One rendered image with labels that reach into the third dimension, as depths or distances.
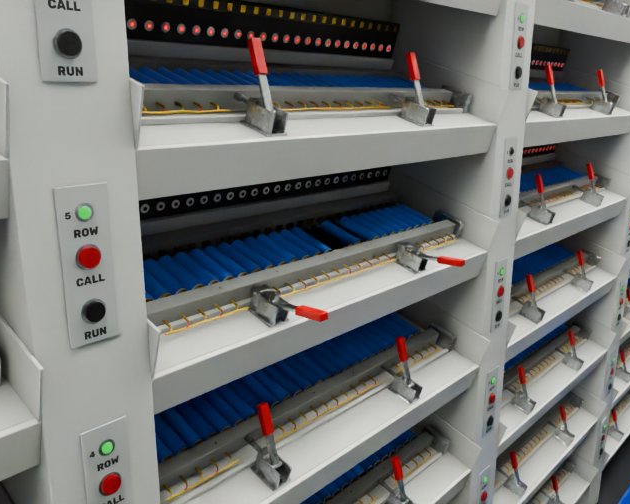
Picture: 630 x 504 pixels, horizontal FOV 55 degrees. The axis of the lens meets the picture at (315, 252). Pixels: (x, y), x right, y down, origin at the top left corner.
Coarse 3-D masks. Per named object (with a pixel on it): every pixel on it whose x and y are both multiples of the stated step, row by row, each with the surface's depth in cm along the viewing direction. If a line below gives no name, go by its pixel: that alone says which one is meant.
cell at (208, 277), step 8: (176, 256) 68; (184, 256) 68; (184, 264) 67; (192, 264) 67; (192, 272) 66; (200, 272) 66; (208, 272) 66; (200, 280) 65; (208, 280) 65; (216, 280) 65
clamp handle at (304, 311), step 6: (276, 294) 63; (270, 300) 63; (276, 300) 64; (276, 306) 63; (282, 306) 62; (288, 306) 62; (294, 306) 62; (300, 306) 61; (306, 306) 61; (300, 312) 60; (306, 312) 60; (312, 312) 59; (318, 312) 59; (324, 312) 59; (312, 318) 59; (318, 318) 59; (324, 318) 59
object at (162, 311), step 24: (384, 240) 83; (408, 240) 86; (432, 240) 92; (288, 264) 71; (312, 264) 72; (336, 264) 75; (216, 288) 63; (240, 288) 64; (168, 312) 58; (192, 312) 60
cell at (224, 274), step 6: (192, 252) 69; (198, 252) 69; (192, 258) 69; (198, 258) 69; (204, 258) 68; (210, 258) 69; (204, 264) 68; (210, 264) 68; (216, 264) 68; (210, 270) 67; (216, 270) 67; (222, 270) 67; (216, 276) 67; (222, 276) 66; (228, 276) 66
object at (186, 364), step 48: (336, 192) 92; (432, 192) 100; (480, 240) 95; (336, 288) 73; (384, 288) 76; (432, 288) 86; (192, 336) 58; (240, 336) 60; (288, 336) 64; (192, 384) 56
